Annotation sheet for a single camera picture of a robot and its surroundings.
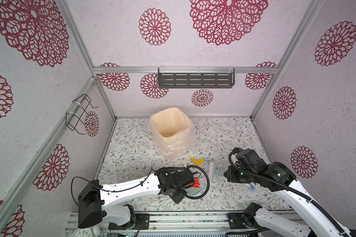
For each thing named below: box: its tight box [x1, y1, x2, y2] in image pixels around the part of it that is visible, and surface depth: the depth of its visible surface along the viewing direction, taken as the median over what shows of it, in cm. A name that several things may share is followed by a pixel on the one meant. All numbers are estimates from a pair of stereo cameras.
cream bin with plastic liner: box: [149, 107, 194, 159], surface depth 85 cm
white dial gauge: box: [70, 226, 93, 237], surface depth 69 cm
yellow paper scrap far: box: [189, 157, 204, 166], surface depth 97 cm
